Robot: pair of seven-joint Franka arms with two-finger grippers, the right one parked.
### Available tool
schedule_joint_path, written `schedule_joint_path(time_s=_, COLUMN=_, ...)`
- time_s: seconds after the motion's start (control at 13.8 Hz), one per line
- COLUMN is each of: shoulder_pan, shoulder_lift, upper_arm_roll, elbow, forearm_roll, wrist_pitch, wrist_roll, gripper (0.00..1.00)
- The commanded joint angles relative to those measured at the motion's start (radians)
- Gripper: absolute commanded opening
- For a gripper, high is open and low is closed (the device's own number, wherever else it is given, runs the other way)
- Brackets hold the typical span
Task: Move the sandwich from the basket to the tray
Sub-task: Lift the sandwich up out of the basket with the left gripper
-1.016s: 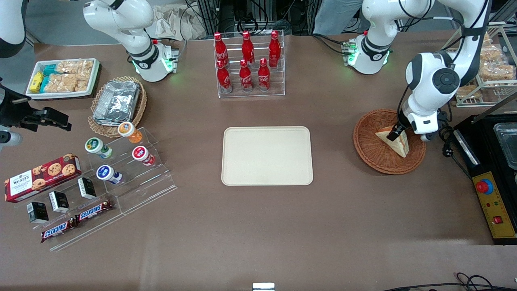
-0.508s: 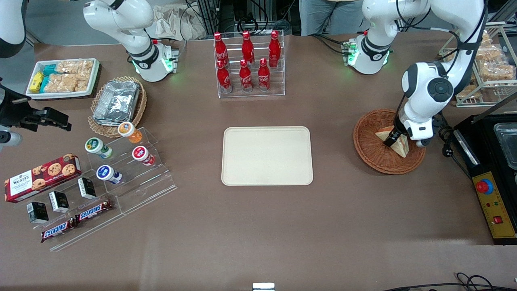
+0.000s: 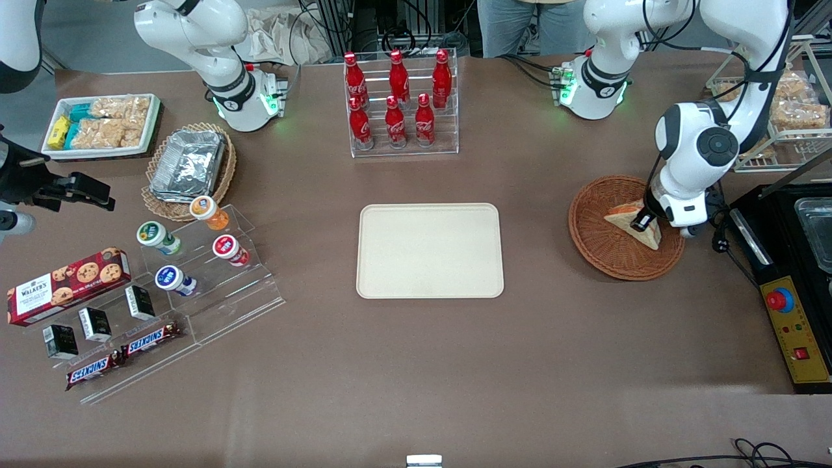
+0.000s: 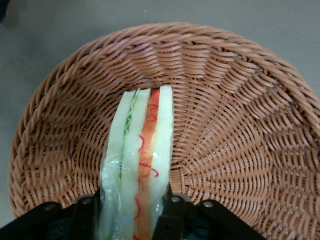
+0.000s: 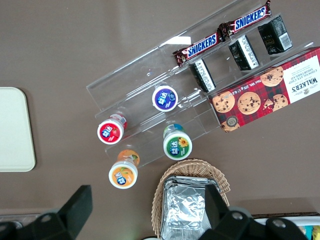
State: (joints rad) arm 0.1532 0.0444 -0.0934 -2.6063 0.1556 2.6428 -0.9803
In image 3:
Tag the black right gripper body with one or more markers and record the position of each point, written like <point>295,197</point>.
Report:
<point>26,181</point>

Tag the triangular sandwich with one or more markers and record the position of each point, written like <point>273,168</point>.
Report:
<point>617,216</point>

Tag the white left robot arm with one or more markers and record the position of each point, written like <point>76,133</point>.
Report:
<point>679,130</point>

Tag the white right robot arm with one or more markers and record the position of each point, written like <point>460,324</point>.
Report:
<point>195,32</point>

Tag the brown round wicker basket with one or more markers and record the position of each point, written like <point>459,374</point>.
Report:
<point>598,250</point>

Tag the light oval wicker basket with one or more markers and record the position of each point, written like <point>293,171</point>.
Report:
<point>162,211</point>

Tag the white rectangular snack tray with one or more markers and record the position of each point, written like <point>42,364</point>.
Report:
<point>153,123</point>

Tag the cream plastic tray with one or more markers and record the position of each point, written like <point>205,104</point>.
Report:
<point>429,250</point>

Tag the yellow snack packet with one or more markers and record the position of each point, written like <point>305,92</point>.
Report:
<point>58,132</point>

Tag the teal snack packet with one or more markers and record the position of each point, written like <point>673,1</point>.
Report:
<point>81,112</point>
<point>72,135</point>

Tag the rice cracker bag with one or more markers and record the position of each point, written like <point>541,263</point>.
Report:
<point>794,84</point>
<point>107,133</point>
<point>799,116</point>
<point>728,90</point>
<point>120,107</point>

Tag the green-lid gum bottle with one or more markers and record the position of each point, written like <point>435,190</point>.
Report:
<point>153,234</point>

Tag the red tartan cookie box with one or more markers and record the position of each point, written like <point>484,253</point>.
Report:
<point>65,286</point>

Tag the stacked foil containers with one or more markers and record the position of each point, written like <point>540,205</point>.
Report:
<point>188,166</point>

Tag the orange-lid gum bottle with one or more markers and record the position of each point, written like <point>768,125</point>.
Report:
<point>205,208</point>

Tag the blue-lid gum bottle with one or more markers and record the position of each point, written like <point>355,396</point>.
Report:
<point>169,278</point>

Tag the small black box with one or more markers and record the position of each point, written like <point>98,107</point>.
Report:
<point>95,325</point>
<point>140,302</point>
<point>60,341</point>

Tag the black appliance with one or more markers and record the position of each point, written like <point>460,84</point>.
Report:
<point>780,221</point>

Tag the red-lid gum bottle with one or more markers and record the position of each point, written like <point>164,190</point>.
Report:
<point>225,247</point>

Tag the Snickers chocolate bar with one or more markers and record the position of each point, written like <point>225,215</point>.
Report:
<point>94,370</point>
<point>149,339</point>

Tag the clear plastic container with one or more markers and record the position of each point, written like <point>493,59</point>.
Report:
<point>816,234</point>

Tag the clear acrylic stepped stand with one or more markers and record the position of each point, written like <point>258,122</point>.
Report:
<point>149,370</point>
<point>247,305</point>

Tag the yellow control panel box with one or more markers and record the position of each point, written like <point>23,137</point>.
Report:
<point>796,331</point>

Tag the person in blue jeans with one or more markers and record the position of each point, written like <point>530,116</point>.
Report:
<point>526,29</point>

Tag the red cola bottle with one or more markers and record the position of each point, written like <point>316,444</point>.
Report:
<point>361,127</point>
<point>442,81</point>
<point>424,123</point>
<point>398,78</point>
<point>395,127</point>
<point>354,81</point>

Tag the beige crumpled cloth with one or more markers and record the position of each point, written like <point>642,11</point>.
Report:
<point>279,36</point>

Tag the clear acrylic bottle rack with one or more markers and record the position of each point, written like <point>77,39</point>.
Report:
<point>403,153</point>

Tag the small white object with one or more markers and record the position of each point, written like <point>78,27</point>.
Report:
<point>424,461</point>

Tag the black metal frame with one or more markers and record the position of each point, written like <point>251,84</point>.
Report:
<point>364,26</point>

